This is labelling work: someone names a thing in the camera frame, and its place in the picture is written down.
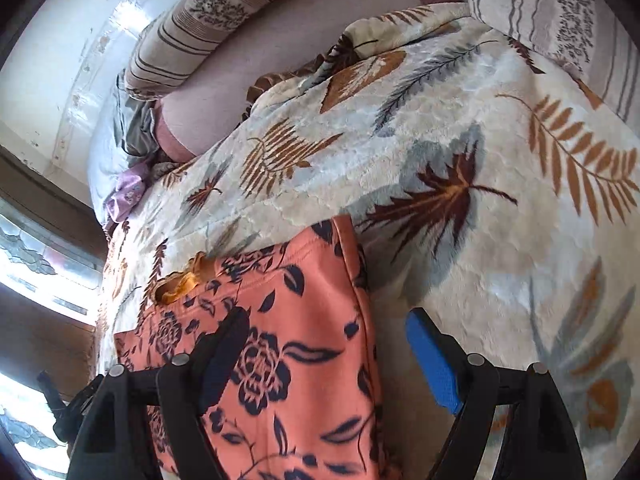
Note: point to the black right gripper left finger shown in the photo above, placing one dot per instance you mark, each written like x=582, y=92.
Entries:
x=114, y=440

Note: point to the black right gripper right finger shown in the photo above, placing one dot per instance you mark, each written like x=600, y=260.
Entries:
x=539, y=441

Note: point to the orange floral garment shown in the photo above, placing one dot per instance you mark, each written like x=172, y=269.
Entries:
x=304, y=400

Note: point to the stained glass window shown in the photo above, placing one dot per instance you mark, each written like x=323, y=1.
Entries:
x=49, y=296

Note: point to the brown orange patterned garment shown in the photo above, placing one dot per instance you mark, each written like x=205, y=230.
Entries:
x=200, y=269

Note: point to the lilac floral cloth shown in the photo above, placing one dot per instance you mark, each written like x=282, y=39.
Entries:
x=129, y=189

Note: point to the cream leaf-pattern fleece blanket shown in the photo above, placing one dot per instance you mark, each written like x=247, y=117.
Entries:
x=485, y=186

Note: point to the grey crumpled cloth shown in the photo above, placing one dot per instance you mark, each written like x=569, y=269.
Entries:
x=134, y=122

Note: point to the striped brown bolster pillow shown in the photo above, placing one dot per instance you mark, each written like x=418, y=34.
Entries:
x=176, y=43

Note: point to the striped floral pillow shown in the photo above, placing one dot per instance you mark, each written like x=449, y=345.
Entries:
x=583, y=36

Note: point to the mauve bed sheet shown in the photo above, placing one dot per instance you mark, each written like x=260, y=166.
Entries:
x=282, y=37

